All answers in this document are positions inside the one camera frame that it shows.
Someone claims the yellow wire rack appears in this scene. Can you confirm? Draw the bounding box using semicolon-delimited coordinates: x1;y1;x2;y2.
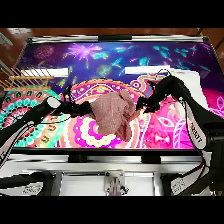
0;65;56;93

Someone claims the silver frame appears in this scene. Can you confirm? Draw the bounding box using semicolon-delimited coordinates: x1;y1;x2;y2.
0;153;224;197

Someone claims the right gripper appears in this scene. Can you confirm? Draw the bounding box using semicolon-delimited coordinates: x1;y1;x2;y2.
135;94;162;113

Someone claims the pink-brown shirt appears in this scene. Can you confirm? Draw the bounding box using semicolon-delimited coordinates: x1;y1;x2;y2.
89;90;141;142

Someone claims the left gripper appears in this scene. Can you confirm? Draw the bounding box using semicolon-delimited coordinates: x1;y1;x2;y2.
61;100;94;118

